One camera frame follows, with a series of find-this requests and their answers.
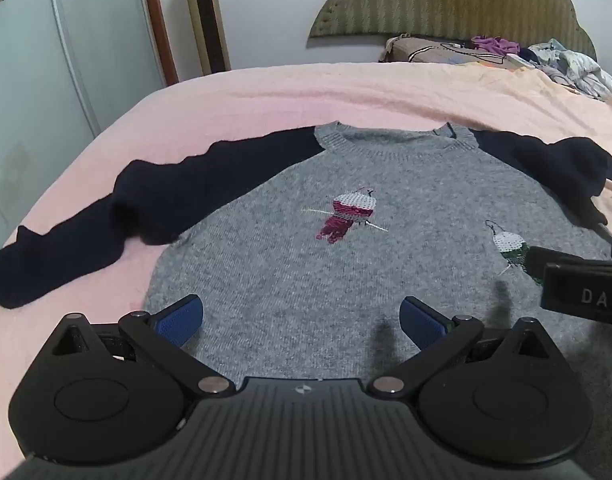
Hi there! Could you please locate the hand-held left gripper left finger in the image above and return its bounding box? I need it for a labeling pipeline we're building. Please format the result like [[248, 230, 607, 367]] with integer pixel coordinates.
[[46, 294, 237, 402]]

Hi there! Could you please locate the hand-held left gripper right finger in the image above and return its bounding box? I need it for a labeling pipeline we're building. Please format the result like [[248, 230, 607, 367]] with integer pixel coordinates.
[[367, 296, 562, 402]]

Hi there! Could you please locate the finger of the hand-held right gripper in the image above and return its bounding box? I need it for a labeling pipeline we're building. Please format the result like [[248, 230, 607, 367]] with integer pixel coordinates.
[[526, 246, 612, 277]]

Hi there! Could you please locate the grey sweater with navy sleeves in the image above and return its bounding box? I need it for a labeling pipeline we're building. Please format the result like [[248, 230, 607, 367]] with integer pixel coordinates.
[[0, 121, 612, 461]]

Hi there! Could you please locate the pile of pale clothes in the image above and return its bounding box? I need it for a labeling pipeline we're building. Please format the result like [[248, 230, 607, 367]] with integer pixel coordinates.
[[528, 38, 612, 101]]

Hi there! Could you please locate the purple cloth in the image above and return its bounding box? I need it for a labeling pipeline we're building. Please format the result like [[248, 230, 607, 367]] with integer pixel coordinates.
[[471, 35, 522, 57]]

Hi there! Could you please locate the pink blanket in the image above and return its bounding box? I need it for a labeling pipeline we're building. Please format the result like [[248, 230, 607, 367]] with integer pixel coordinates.
[[0, 61, 612, 480]]

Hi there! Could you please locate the green padded headboard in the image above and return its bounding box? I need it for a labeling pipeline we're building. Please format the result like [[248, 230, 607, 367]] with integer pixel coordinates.
[[308, 0, 598, 58]]

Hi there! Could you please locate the white flower print wardrobe door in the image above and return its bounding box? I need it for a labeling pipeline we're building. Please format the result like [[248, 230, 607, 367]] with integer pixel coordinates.
[[0, 0, 167, 241]]

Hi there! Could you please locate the gold tower fan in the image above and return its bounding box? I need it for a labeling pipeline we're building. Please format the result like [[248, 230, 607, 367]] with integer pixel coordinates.
[[180, 0, 232, 75]]

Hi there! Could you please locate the brown wooden door frame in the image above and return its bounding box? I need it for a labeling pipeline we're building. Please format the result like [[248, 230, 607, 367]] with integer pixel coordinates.
[[138, 0, 179, 86]]

